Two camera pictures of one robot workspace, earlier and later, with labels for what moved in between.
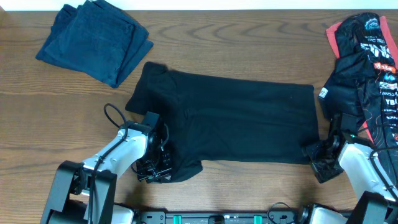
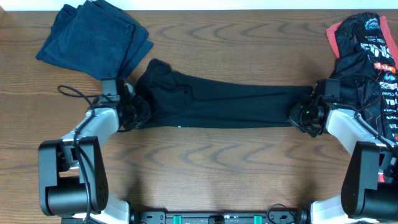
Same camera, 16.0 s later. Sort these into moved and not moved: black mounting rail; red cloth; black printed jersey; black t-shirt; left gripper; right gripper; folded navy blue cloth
Moved: left gripper; right gripper; black t-shirt
Not moved: folded navy blue cloth; red cloth; black mounting rail; black printed jersey
